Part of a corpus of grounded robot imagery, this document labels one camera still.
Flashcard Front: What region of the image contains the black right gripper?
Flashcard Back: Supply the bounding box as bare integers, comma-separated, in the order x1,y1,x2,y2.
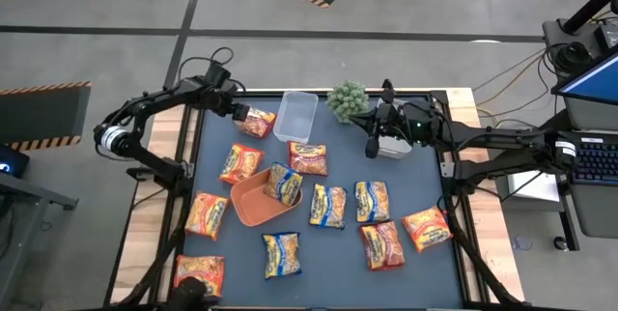
350,102,438,159

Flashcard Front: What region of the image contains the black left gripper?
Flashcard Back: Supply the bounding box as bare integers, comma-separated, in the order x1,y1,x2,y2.
205,81,251,122

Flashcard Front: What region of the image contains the dark red Maruchan ramen packet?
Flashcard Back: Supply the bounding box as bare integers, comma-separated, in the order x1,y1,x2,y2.
235,106,278,139
358,219,406,272
287,140,329,178

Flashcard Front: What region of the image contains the orange Maruchan ramen packet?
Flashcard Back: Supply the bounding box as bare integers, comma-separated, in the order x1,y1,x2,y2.
172,254,227,298
218,143,266,185
401,205,454,254
183,190,230,242

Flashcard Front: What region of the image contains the blue Maruchan ramen packet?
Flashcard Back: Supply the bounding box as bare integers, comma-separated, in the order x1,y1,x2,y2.
309,183,348,230
354,180,391,224
262,231,303,280
263,161,304,208

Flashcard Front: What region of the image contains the green succulent in pot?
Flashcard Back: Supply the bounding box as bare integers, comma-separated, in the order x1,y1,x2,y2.
325,79,371,125

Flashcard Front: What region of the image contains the clear plastic bin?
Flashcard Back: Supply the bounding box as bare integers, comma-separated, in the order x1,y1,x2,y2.
272,89,320,145

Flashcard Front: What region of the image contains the orange plastic bin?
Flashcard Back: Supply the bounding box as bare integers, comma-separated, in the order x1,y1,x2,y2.
229,166,304,228

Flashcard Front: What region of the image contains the white paper sheet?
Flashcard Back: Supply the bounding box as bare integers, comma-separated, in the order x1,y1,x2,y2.
509,171,560,203

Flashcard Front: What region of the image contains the grey stand base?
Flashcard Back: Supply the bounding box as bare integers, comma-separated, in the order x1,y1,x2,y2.
543,18,618,61

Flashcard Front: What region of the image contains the grey side desk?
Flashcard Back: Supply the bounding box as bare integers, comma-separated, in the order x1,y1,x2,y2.
0,170,79,311

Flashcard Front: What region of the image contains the black computer keyboard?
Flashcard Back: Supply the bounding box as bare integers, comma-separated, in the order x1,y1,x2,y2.
554,129,618,186

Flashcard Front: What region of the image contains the monitor with blue screen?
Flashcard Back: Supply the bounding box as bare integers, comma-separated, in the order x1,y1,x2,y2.
550,42,618,107

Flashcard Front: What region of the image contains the black device with blue light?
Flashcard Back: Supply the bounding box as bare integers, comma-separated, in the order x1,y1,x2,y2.
0,144,31,180

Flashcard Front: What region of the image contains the grey equipment cart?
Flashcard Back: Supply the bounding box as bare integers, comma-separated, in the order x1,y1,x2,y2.
501,93,618,240

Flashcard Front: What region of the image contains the black stand pole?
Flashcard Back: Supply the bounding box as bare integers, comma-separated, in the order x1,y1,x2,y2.
562,0,618,35

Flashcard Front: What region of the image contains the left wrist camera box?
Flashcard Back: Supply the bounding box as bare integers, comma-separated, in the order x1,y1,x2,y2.
205,62,233,85

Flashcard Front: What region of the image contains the tan floor cable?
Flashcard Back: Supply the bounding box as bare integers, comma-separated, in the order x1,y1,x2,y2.
475,54,547,109

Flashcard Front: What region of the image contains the black floor cable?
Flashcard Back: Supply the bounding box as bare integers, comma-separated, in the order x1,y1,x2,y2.
471,47,548,94

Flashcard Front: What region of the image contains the black coiled cable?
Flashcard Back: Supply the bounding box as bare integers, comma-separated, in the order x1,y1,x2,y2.
552,40,593,75

